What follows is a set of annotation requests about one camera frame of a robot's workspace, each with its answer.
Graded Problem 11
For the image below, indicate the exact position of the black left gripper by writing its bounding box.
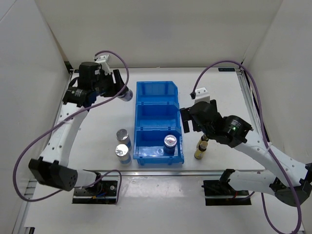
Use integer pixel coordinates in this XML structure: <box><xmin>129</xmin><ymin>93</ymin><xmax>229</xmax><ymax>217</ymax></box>
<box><xmin>92</xmin><ymin>69</ymin><xmax>129</xmax><ymax>98</ymax></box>

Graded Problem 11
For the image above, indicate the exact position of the yellow label sauce bottle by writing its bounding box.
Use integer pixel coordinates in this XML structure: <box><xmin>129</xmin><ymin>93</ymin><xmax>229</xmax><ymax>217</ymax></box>
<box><xmin>196</xmin><ymin>135</ymin><xmax>210</xmax><ymax>148</ymax></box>
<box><xmin>194</xmin><ymin>141</ymin><xmax>208</xmax><ymax>159</ymax></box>

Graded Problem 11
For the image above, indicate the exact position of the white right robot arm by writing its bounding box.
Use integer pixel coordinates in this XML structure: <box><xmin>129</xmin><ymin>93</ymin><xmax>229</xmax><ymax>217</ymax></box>
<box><xmin>180</xmin><ymin>100</ymin><xmax>312</xmax><ymax>207</ymax></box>

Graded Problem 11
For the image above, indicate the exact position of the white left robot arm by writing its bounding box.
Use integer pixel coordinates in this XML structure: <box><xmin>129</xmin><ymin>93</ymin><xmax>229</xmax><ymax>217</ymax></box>
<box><xmin>28</xmin><ymin>62</ymin><xmax>130</xmax><ymax>195</ymax></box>

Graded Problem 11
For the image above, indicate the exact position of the blue plastic divided bin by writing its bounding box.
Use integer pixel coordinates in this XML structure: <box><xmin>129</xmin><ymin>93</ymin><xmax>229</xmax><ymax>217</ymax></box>
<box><xmin>133</xmin><ymin>81</ymin><xmax>184</xmax><ymax>166</ymax></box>

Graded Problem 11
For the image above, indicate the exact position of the yellow label sauce bottle front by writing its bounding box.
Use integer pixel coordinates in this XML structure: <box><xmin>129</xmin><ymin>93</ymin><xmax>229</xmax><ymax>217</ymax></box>
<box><xmin>194</xmin><ymin>141</ymin><xmax>208</xmax><ymax>159</ymax></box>

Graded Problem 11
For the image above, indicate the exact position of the silver lid jar rear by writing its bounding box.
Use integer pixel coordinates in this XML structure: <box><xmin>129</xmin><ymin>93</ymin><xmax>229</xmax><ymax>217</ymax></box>
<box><xmin>116</xmin><ymin>129</ymin><xmax>132</xmax><ymax>151</ymax></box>

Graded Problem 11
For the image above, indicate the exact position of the silver lid jar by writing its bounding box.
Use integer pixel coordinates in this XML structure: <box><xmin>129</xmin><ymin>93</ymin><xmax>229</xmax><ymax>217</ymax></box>
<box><xmin>116</xmin><ymin>129</ymin><xmax>132</xmax><ymax>151</ymax></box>
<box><xmin>115</xmin><ymin>144</ymin><xmax>131</xmax><ymax>165</ymax></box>

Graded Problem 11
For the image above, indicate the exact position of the silver lid jar front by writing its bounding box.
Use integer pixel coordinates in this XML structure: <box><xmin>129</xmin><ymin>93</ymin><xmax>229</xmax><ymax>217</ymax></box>
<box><xmin>115</xmin><ymin>144</ymin><xmax>131</xmax><ymax>165</ymax></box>

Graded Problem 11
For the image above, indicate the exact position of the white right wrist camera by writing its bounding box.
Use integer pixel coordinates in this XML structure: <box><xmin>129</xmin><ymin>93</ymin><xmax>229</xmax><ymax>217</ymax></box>
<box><xmin>194</xmin><ymin>87</ymin><xmax>210</xmax><ymax>104</ymax></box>

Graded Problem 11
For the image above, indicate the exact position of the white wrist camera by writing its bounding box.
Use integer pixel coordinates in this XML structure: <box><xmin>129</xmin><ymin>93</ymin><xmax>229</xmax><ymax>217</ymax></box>
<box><xmin>94</xmin><ymin>55</ymin><xmax>111</xmax><ymax>75</ymax></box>
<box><xmin>194</xmin><ymin>87</ymin><xmax>210</xmax><ymax>104</ymax></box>

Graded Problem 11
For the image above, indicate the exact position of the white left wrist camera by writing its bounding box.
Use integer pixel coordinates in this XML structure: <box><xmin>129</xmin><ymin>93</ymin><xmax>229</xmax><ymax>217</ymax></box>
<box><xmin>94</xmin><ymin>55</ymin><xmax>111</xmax><ymax>75</ymax></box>

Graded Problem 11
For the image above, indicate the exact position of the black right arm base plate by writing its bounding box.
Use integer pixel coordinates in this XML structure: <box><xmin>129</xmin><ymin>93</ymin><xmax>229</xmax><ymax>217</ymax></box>
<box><xmin>201</xmin><ymin>180</ymin><xmax>252</xmax><ymax>206</ymax></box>

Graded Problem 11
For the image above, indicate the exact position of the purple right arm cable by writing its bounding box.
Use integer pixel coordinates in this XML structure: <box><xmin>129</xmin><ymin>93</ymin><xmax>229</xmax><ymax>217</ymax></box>
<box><xmin>190</xmin><ymin>58</ymin><xmax>306</xmax><ymax>234</ymax></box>

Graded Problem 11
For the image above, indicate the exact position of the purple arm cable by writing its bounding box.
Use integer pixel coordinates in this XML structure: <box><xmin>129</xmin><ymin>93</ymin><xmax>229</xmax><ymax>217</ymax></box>
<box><xmin>12</xmin><ymin>50</ymin><xmax>130</xmax><ymax>205</ymax></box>
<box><xmin>190</xmin><ymin>58</ymin><xmax>306</xmax><ymax>234</ymax></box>

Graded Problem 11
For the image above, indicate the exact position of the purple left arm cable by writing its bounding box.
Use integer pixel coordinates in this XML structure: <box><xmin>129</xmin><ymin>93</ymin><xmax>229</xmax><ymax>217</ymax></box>
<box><xmin>12</xmin><ymin>50</ymin><xmax>130</xmax><ymax>205</ymax></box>

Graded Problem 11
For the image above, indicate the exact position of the aluminium table edge rail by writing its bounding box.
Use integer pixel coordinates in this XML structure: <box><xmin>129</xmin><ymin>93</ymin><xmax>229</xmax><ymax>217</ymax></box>
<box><xmin>39</xmin><ymin>169</ymin><xmax>271</xmax><ymax>176</ymax></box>

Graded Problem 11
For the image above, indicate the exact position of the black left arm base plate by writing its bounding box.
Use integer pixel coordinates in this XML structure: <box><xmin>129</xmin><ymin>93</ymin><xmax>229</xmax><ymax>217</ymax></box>
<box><xmin>72</xmin><ymin>178</ymin><xmax>119</xmax><ymax>205</ymax></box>

